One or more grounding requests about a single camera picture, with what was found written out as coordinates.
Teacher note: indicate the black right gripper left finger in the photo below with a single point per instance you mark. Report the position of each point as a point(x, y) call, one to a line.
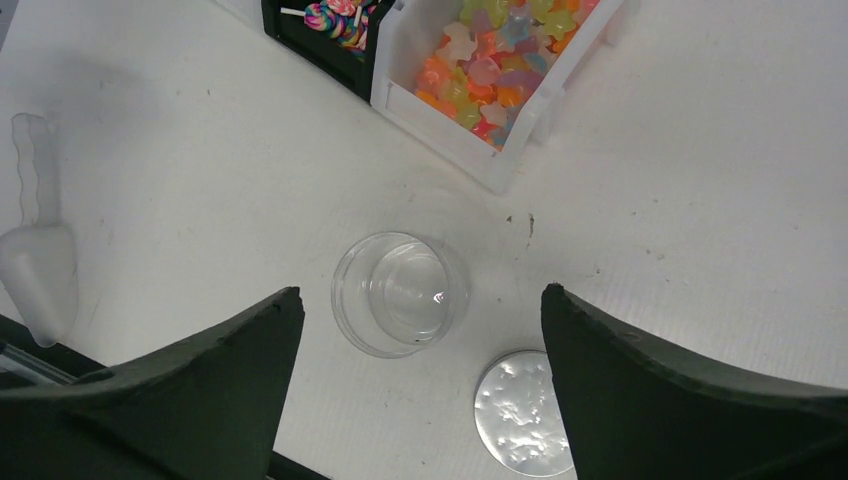
point(205, 407)

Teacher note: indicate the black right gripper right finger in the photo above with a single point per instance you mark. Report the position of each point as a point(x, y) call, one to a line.
point(637, 406)

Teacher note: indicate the translucent plastic scoop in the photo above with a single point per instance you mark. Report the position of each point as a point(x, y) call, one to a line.
point(38, 258)

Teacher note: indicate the clear jar lid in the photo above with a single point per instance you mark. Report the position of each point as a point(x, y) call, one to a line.
point(517, 416)

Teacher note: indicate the clear plastic jar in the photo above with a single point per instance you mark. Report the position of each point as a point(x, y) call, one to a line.
point(394, 294)

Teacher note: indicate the white star candy bin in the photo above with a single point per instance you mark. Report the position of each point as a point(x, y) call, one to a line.
point(478, 80)

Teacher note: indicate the black swirl lollipop bin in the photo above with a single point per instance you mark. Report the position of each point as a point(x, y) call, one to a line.
point(350, 67)

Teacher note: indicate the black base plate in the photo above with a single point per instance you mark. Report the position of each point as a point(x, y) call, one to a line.
point(24, 363)

